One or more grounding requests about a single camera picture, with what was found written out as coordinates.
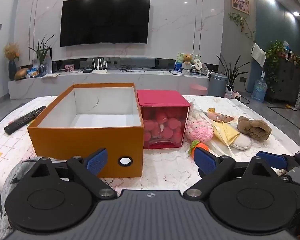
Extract green pothos plant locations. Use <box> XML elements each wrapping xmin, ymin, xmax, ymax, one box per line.
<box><xmin>265</xmin><ymin>40</ymin><xmax>300</xmax><ymax>90</ymax></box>

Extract brown plush toy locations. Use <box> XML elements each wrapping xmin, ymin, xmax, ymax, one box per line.
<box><xmin>237</xmin><ymin>116</ymin><xmax>272</xmax><ymax>141</ymax></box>

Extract white fabric slipper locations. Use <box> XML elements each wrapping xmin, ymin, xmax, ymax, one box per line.
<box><xmin>225</xmin><ymin>134</ymin><xmax>252</xmax><ymax>150</ymax></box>

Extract tall green floor plant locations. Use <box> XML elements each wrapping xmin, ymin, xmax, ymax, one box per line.
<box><xmin>216</xmin><ymin>54</ymin><xmax>250</xmax><ymax>90</ymax></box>

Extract orange cardboard box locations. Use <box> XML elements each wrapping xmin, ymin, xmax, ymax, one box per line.
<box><xmin>27</xmin><ymin>82</ymin><xmax>144</xmax><ymax>178</ymax></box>

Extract black wall television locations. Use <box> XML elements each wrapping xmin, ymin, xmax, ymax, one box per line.
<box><xmin>60</xmin><ymin>0</ymin><xmax>151</xmax><ymax>47</ymax></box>

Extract pink crochet toy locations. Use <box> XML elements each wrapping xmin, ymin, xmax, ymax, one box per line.
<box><xmin>185</xmin><ymin>112</ymin><xmax>214</xmax><ymax>140</ymax></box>

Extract white router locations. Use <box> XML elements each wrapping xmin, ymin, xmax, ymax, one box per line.
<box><xmin>92</xmin><ymin>58</ymin><xmax>108</xmax><ymax>73</ymax></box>

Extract dark grey cabinet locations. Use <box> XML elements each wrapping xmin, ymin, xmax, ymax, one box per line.
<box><xmin>264</xmin><ymin>55</ymin><xmax>300</xmax><ymax>107</ymax></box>

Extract red plush balls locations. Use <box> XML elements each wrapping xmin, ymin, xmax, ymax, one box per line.
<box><xmin>143</xmin><ymin>110</ymin><xmax>184</xmax><ymax>143</ymax></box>

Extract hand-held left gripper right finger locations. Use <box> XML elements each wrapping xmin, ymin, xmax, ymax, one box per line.
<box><xmin>183</xmin><ymin>147</ymin><xmax>278</xmax><ymax>200</ymax></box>

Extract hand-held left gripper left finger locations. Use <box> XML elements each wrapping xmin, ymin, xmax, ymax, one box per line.
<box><xmin>27</xmin><ymin>148</ymin><xmax>118</xmax><ymax>200</ymax></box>

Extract pink and yellow snack packet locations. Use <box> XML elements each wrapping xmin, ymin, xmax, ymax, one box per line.
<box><xmin>207</xmin><ymin>108</ymin><xmax>234</xmax><ymax>123</ymax></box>

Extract green plant in glass vase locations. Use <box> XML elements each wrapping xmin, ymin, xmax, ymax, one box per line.
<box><xmin>29</xmin><ymin>34</ymin><xmax>55</xmax><ymax>77</ymax></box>

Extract green climbing vine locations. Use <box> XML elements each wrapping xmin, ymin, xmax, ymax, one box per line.
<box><xmin>228</xmin><ymin>12</ymin><xmax>257</xmax><ymax>44</ymax></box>

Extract grey trash bin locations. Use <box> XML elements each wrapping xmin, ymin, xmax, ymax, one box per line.
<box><xmin>207</xmin><ymin>72</ymin><xmax>228</xmax><ymax>97</ymax></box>

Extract red box with clear front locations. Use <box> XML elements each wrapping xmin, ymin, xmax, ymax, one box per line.
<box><xmin>136</xmin><ymin>89</ymin><xmax>191</xmax><ymax>150</ymax></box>

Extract golden round ornament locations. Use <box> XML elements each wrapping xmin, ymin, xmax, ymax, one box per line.
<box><xmin>14</xmin><ymin>67</ymin><xmax>30</xmax><ymax>80</ymax></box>

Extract black remote control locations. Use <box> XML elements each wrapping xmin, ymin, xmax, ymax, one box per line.
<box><xmin>4</xmin><ymin>106</ymin><xmax>47</xmax><ymax>135</ymax></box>

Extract black cables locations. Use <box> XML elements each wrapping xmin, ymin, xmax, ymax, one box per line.
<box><xmin>120</xmin><ymin>65</ymin><xmax>145</xmax><ymax>72</ymax></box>

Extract blue water bottle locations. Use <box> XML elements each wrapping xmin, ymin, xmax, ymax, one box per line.
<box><xmin>251</xmin><ymin>78</ymin><xmax>268</xmax><ymax>102</ymax></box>

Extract yellow cloth pouch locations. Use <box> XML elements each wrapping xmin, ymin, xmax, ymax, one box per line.
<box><xmin>211</xmin><ymin>121</ymin><xmax>240</xmax><ymax>145</ymax></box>

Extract framed wall picture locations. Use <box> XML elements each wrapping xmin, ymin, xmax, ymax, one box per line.
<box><xmin>231</xmin><ymin>0</ymin><xmax>251</xmax><ymax>15</ymax></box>

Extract person's grey patterned clothing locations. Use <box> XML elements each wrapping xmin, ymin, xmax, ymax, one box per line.
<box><xmin>0</xmin><ymin>156</ymin><xmax>40</xmax><ymax>240</ymax></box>

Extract blue vase with dried flowers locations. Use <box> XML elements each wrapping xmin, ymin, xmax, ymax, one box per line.
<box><xmin>3</xmin><ymin>42</ymin><xmax>21</xmax><ymax>81</ymax></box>

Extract blue snack bag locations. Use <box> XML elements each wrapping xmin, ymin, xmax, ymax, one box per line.
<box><xmin>27</xmin><ymin>65</ymin><xmax>40</xmax><ymax>78</ymax></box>

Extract clear plastic wrap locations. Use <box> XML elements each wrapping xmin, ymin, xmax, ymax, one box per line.
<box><xmin>189</xmin><ymin>102</ymin><xmax>234</xmax><ymax>157</ymax></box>

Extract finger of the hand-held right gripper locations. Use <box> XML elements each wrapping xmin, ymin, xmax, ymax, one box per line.
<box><xmin>256</xmin><ymin>151</ymin><xmax>300</xmax><ymax>171</ymax></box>

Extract white hanging cloth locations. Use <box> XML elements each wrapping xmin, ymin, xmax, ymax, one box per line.
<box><xmin>251</xmin><ymin>43</ymin><xmax>267</xmax><ymax>67</ymax></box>

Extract pink round bin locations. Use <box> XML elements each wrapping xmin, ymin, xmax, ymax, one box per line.
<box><xmin>189</xmin><ymin>84</ymin><xmax>208</xmax><ymax>96</ymax></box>

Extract orange crochet carrot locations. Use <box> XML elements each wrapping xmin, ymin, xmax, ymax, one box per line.
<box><xmin>188</xmin><ymin>140</ymin><xmax>210</xmax><ymax>155</ymax></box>

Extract white marble television cabinet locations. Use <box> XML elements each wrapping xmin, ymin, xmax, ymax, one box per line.
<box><xmin>7</xmin><ymin>69</ymin><xmax>210</xmax><ymax>100</ymax></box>

